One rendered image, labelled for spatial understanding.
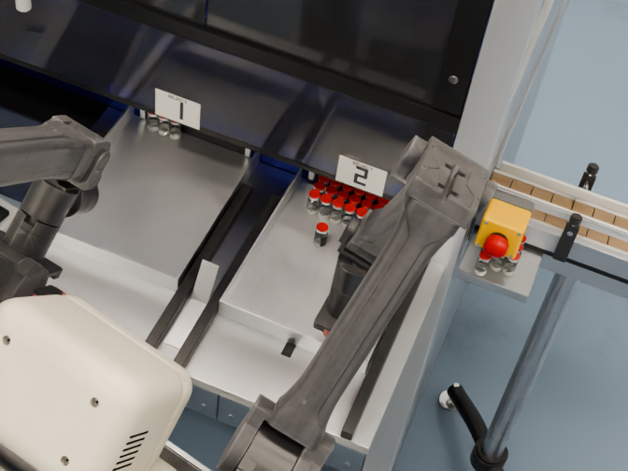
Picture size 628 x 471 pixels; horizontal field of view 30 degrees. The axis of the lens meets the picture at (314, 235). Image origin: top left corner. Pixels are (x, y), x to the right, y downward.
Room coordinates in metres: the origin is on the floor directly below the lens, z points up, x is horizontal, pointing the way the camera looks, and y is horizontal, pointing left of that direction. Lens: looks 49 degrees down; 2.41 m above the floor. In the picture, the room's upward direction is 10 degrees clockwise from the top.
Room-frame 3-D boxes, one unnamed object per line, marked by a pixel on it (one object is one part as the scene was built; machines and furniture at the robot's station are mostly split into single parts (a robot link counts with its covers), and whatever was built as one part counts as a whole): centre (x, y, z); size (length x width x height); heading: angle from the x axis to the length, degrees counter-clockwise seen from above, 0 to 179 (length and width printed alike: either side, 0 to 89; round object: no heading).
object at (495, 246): (1.28, -0.30, 0.99); 0.04 x 0.04 x 0.04; 75
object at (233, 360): (1.25, 0.14, 0.87); 0.70 x 0.48 x 0.02; 75
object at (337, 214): (1.37, -0.07, 0.90); 0.18 x 0.02 x 0.05; 75
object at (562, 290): (1.43, -0.48, 0.46); 0.09 x 0.09 x 0.77; 75
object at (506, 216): (1.33, -0.31, 0.99); 0.08 x 0.07 x 0.07; 165
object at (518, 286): (1.36, -0.34, 0.87); 0.14 x 0.13 x 0.02; 165
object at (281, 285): (1.26, -0.04, 0.90); 0.34 x 0.26 x 0.04; 165
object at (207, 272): (1.12, 0.18, 0.91); 0.14 x 0.03 x 0.06; 165
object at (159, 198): (1.36, 0.29, 0.90); 0.34 x 0.26 x 0.04; 165
